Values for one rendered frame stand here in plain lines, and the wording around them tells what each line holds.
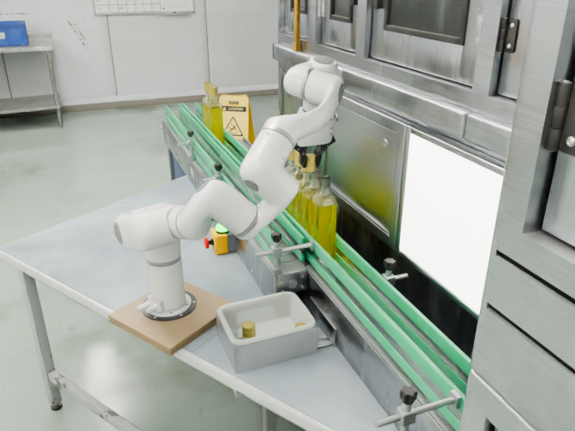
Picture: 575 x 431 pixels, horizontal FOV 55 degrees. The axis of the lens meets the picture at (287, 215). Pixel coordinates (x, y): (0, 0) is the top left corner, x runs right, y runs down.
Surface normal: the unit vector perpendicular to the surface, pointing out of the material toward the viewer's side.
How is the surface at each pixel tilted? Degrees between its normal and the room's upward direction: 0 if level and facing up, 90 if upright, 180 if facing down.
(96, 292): 0
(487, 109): 90
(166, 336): 1
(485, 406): 90
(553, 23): 90
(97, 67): 90
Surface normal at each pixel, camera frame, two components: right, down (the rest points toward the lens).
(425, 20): -0.93, 0.15
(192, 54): 0.37, 0.39
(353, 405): 0.00, -0.91
